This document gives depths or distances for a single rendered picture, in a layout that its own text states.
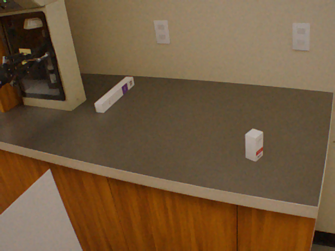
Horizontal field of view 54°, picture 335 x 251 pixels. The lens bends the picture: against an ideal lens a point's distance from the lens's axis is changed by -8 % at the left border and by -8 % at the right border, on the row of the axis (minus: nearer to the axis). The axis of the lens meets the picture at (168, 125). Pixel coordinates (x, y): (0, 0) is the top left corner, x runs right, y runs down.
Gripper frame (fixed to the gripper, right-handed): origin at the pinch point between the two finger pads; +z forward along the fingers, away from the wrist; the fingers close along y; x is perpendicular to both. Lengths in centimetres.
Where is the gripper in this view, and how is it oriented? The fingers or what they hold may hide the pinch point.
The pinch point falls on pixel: (31, 59)
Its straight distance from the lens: 153.4
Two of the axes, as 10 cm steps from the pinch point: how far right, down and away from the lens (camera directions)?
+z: 4.3, -4.9, 7.6
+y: -1.2, -8.6, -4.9
